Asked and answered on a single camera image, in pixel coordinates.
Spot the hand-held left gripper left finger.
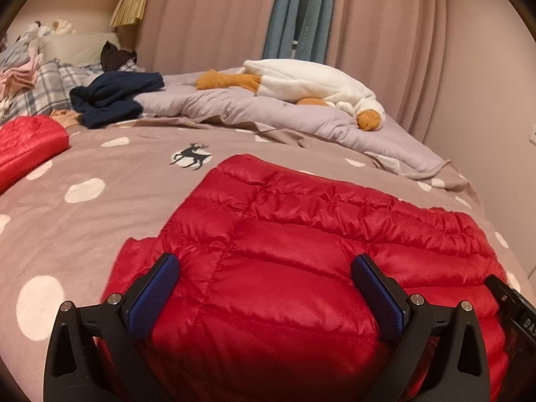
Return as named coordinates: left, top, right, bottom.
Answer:
left=43, top=252, right=181, bottom=402

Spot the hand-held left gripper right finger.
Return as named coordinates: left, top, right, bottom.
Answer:
left=351, top=254, right=491, bottom=402

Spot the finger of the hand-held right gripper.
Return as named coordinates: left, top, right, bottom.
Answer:
left=485, top=275, right=524, bottom=307

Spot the red down jacket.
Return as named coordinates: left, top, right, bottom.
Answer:
left=98, top=154, right=522, bottom=402
left=0, top=115, right=70, bottom=194

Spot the polka-dot bed sheet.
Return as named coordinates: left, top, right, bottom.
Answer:
left=0, top=117, right=525, bottom=386

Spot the folded red down jacket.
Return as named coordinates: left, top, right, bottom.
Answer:
left=0, top=115, right=70, bottom=194

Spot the peach cloth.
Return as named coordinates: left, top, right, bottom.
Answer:
left=49, top=108, right=83, bottom=129

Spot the navy garment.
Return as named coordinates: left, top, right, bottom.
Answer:
left=69, top=71, right=165, bottom=130

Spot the grey duvet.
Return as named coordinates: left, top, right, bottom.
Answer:
left=134, top=67, right=447, bottom=177

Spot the white goose plush toy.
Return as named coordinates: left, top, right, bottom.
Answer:
left=196, top=59, right=386, bottom=132

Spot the black garment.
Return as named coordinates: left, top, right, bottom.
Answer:
left=101, top=41, right=138, bottom=72

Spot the pink curtain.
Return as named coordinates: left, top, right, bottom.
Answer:
left=136, top=0, right=286, bottom=77
left=324, top=0, right=450, bottom=146

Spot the pink garment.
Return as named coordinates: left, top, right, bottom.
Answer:
left=0, top=56, right=41, bottom=98

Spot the beige pillow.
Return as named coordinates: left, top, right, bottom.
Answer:
left=40, top=31, right=120, bottom=68

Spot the grey garment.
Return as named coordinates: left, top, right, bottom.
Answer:
left=0, top=36, right=39, bottom=68

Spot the cream plush toy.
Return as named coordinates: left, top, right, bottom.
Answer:
left=50, top=18, right=77, bottom=35

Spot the blue curtain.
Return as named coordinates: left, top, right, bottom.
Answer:
left=312, top=0, right=341, bottom=64
left=264, top=0, right=311, bottom=62

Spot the window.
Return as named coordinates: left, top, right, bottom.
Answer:
left=291, top=0, right=321, bottom=62

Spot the black and white plush dog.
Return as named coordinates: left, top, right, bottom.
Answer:
left=24, top=21, right=52, bottom=41

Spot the straw fringe lampshade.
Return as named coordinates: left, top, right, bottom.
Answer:
left=110, top=0, right=152, bottom=28

